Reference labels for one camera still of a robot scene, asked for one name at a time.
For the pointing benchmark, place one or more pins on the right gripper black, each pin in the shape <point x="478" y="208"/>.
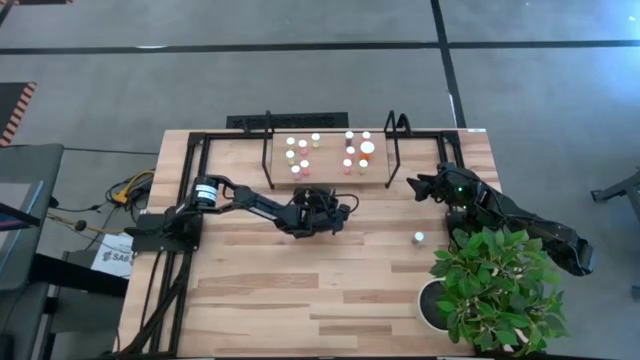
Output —
<point x="452" y="182"/>

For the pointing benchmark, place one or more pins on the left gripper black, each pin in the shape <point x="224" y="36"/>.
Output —
<point x="315" y="215"/>

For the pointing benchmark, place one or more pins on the pink medicine bottle white cap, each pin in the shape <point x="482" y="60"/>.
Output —
<point x="296" y="169"/>
<point x="304" y="163"/>
<point x="302" y="143"/>

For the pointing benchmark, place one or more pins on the purple medicine bottle white cap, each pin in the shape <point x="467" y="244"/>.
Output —
<point x="419" y="236"/>

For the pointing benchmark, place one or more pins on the red medicine bottle white cap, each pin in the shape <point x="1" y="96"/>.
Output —
<point x="351" y="149"/>
<point x="347" y="162"/>

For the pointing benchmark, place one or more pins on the large orange medicine bottle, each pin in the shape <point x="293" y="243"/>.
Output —
<point x="367" y="147"/>

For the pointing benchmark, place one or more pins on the orange medicine bottle white cap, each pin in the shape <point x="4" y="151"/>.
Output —
<point x="366" y="134"/>

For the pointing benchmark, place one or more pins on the yellow medicine bottle white cap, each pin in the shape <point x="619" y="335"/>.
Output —
<point x="315" y="136"/>

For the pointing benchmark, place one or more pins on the brown medicine bottle white cap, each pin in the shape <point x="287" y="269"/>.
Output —
<point x="349" y="134"/>

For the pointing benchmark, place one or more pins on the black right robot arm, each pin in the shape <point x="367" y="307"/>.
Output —
<point x="540" y="230"/>

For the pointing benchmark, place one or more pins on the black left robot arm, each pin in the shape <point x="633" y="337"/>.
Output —
<point x="255" y="202"/>

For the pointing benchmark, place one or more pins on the wooden shelf black metal legs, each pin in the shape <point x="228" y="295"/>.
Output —
<point x="330" y="160"/>

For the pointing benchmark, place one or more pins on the black perforated strip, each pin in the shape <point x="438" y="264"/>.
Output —
<point x="300" y="120"/>

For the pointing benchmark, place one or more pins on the green potted plant white pot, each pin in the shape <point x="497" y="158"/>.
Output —
<point x="495" y="290"/>

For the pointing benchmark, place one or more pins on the white printed paper sheet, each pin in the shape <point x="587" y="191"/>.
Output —
<point x="112" y="264"/>

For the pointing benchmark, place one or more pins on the black crossbar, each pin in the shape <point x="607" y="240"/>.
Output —
<point x="80" y="277"/>

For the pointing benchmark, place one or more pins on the dark grey cart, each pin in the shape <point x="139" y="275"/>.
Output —
<point x="30" y="160"/>

